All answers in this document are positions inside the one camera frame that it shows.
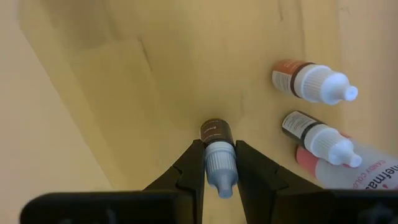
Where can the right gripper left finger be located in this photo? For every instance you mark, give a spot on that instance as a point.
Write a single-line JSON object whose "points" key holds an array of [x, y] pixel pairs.
{"points": [[124, 208]]}

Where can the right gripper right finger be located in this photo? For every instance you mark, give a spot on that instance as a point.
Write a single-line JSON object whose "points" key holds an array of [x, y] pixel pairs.
{"points": [[311, 208]]}

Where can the large pink cap bottle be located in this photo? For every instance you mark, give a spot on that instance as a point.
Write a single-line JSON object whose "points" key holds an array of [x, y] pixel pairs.
{"points": [[357, 174]]}

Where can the small dark dropper bottle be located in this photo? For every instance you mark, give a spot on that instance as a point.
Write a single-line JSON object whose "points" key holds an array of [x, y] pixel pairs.
{"points": [[323, 140]]}

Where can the small brown dropper bottle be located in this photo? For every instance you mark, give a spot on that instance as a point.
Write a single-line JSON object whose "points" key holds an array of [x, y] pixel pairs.
{"points": [[217, 133]]}

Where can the small orange label dropper bottle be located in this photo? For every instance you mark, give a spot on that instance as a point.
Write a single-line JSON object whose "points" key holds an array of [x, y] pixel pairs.
{"points": [[311, 82]]}

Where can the yellow plastic tray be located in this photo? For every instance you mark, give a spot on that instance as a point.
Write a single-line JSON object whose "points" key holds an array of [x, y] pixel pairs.
{"points": [[155, 77]]}

